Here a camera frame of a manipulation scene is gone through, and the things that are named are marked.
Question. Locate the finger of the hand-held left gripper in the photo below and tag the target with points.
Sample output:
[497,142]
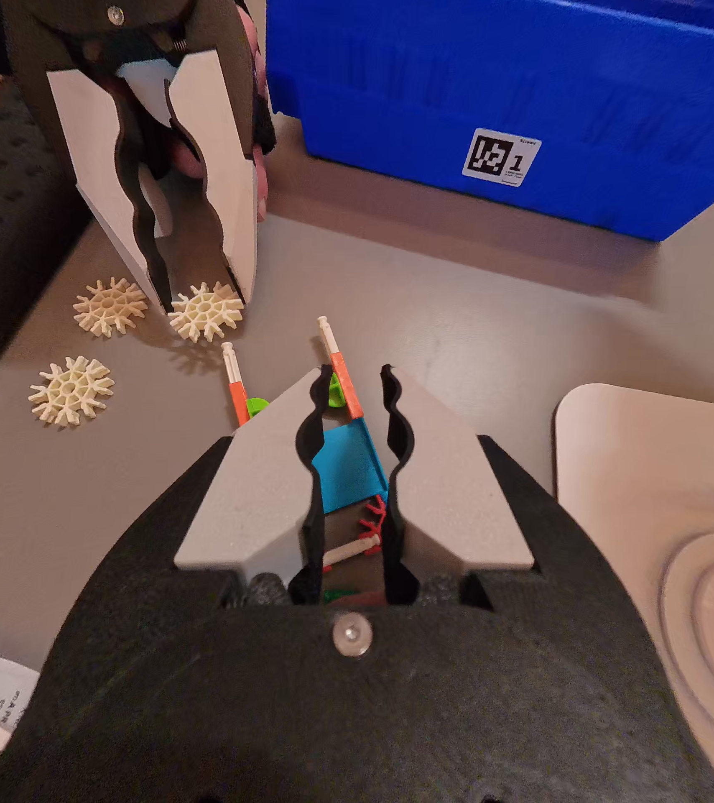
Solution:
[87,144]
[219,125]

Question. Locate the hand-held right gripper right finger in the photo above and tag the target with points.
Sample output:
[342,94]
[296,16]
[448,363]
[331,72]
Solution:
[463,502]

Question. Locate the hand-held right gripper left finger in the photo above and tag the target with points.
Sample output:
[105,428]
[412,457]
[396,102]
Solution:
[244,502]

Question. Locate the lime green spool rod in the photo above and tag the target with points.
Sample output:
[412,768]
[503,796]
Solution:
[256,406]

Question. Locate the orange toy clip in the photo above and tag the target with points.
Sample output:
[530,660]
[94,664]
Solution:
[347,386]
[239,404]

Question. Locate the white short rod with connectors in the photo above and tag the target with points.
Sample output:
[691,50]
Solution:
[351,552]

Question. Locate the white snowflake connector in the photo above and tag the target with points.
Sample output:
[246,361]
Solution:
[72,390]
[109,307]
[206,312]

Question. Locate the blue plastic bin with label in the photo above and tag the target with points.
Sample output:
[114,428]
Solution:
[457,94]

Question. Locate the person's left hand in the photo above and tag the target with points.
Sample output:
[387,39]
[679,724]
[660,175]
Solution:
[253,56]

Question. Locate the green small toy piece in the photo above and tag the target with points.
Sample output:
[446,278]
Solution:
[335,595]

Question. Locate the black perforated board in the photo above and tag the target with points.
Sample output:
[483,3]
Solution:
[6,251]

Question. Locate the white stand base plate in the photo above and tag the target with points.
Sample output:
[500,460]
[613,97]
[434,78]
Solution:
[645,502]

